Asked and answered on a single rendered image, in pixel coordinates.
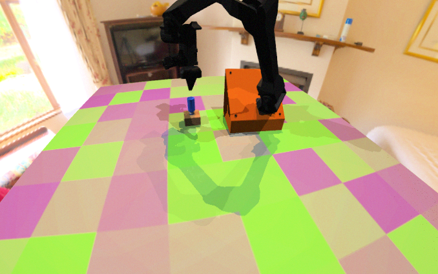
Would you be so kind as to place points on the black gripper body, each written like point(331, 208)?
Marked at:
point(189, 60)

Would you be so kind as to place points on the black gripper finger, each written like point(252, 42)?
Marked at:
point(190, 83)

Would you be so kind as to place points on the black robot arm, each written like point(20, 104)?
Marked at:
point(258, 18)

